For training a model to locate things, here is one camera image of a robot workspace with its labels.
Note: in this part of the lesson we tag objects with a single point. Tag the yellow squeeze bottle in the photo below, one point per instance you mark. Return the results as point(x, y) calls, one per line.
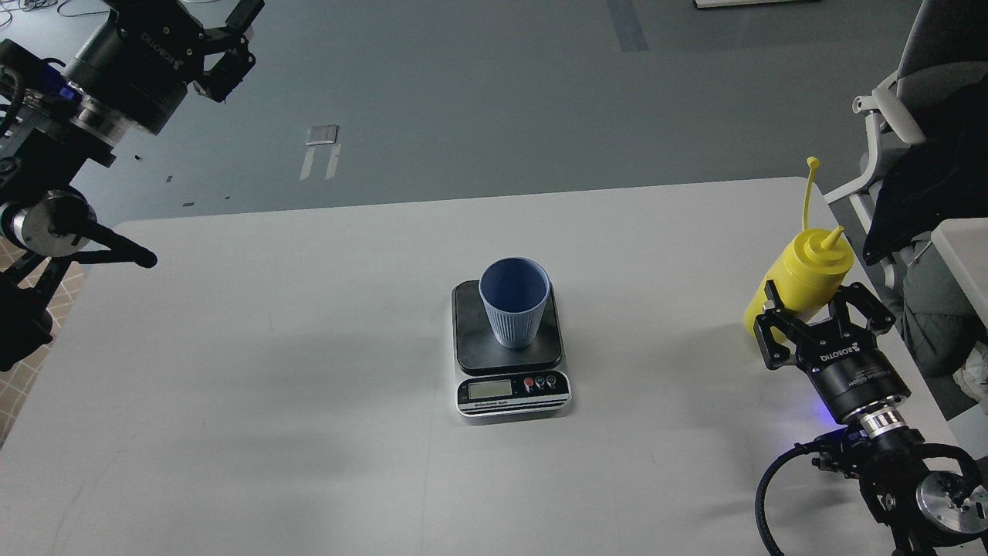
point(809, 269)

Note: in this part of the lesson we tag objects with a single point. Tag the blue ribbed cup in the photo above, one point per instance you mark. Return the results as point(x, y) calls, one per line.
point(515, 292)

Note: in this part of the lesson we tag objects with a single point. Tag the silver digital kitchen scale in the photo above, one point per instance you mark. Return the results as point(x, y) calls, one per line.
point(493, 382)

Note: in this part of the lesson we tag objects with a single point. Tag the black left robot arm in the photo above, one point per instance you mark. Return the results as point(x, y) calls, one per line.
point(50, 129)

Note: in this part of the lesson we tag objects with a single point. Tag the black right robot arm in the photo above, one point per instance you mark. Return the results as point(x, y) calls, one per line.
point(928, 494)

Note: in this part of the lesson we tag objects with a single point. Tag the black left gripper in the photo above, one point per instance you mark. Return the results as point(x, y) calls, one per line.
point(140, 61)

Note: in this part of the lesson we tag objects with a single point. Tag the grey office chair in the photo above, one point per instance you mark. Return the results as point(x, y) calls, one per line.
point(926, 136)

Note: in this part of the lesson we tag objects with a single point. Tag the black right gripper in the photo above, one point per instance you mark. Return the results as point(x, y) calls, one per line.
point(849, 371)

